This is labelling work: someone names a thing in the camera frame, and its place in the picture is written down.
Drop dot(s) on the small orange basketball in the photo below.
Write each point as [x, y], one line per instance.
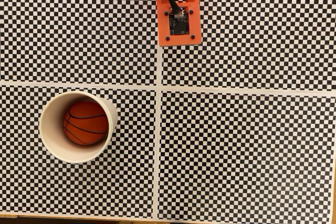
[86, 127]

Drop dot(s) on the white paper cup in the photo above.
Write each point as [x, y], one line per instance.
[52, 140]

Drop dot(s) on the orange camera mount with board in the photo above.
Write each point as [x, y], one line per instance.
[162, 37]

